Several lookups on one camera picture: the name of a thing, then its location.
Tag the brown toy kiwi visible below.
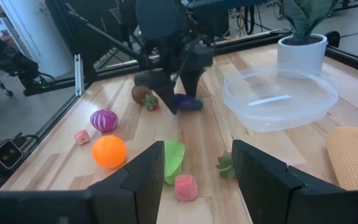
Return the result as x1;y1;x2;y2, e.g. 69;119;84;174
131;85;154;106

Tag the silver aluminium bracket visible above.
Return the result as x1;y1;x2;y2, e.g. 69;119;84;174
74;54;84;96

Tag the purple white striped toy onion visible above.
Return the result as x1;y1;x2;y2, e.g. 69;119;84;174
89;108;119;134

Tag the pink toy cube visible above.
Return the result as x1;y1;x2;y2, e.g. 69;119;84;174
74;129;91;146
174;174;198;202

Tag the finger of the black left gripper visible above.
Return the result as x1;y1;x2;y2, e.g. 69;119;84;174
154;81;178;115
180;70;204;97

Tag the small black silver camera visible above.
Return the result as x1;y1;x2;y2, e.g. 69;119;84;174
0;138;24;175

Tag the orange toy orange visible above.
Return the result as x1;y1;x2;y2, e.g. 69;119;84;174
91;134;127;170

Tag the purple toy eggplant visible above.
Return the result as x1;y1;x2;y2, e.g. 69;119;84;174
175;93;204;111

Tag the folded orange cloth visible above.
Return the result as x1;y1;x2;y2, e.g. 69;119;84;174
324;126;358;191

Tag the green toy leafy vegetable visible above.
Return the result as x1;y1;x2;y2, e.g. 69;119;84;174
163;139;186;186

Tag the black device with green light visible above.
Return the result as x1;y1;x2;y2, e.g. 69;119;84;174
9;51;55;96

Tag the green plant in white pot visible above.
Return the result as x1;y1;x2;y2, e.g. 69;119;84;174
277;0;338;75

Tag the grey desk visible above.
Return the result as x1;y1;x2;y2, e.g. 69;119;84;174
180;0;281;10

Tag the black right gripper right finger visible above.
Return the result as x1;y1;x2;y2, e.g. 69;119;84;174
231;139;348;224

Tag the red toy strawberry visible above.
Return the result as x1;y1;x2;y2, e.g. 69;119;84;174
215;151;236;180
141;93;160;112

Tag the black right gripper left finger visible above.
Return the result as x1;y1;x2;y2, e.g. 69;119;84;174
90;140;166;224

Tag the clear plastic tupperware container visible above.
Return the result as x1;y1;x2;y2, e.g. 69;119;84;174
222;67;339;133

